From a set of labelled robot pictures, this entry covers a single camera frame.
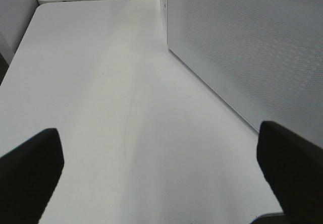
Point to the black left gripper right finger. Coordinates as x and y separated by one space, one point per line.
292 166

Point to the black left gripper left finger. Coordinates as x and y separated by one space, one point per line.
29 175

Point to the white microwave door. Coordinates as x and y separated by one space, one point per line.
262 57

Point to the white microwave oven body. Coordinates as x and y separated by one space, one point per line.
164 9

